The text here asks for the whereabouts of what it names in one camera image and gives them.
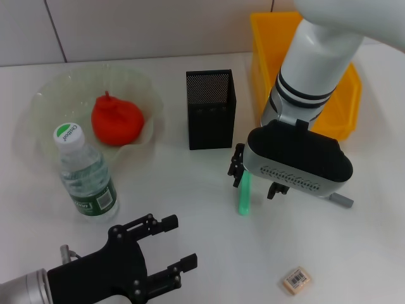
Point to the grey glitter pen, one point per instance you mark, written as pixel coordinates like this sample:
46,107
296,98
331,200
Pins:
341,199

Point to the black mesh pen holder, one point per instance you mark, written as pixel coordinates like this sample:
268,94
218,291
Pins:
210,126

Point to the orange-red toy orange fruit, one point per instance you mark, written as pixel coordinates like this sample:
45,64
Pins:
117,120

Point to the mint green utility knife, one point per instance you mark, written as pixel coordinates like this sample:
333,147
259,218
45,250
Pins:
244,196

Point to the yellow plastic storage bin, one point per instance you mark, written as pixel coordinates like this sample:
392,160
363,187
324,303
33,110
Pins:
265,63

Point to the beige eraser with barcode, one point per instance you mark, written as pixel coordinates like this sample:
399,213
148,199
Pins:
296,280

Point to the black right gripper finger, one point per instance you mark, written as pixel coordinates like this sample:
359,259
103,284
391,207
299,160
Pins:
236,164
276,190

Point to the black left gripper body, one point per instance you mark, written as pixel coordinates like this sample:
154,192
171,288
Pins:
104,269

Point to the wavy clear glass fruit plate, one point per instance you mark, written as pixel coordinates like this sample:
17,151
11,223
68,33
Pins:
63,88

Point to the clear green-label water bottle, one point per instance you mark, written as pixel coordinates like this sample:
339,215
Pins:
88,177

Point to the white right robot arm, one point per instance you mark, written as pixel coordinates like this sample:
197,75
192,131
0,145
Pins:
316,57

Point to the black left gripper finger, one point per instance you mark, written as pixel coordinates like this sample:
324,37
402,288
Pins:
171,275
152,225

